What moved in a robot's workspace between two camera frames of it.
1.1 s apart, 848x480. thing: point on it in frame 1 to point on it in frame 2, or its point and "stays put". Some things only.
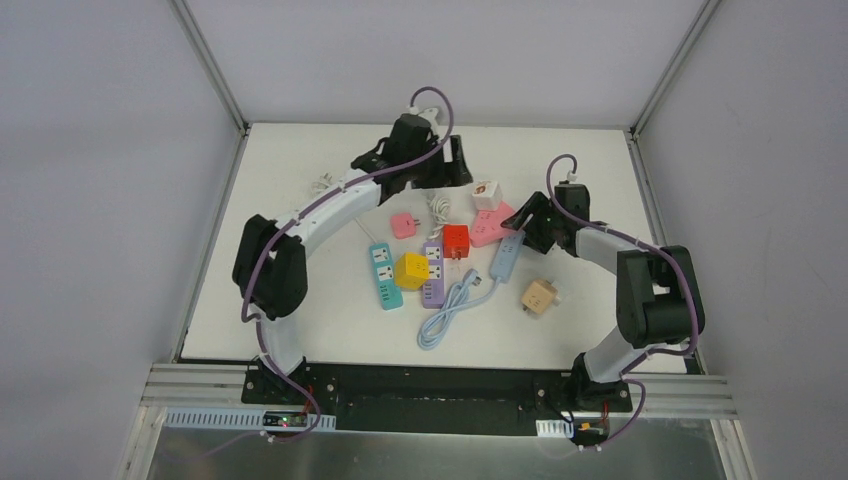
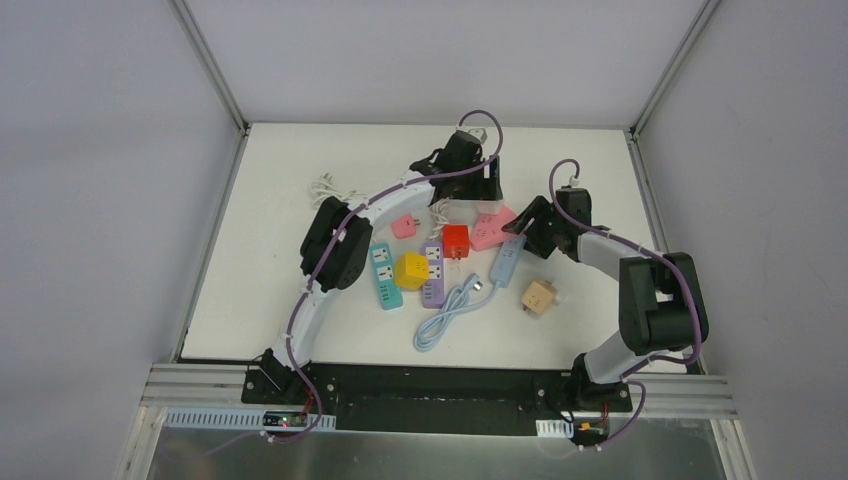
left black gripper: [441, 168] to [480, 187]
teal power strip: [391, 297] stays put
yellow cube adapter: [411, 271] stays put
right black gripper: [532, 220] stays put
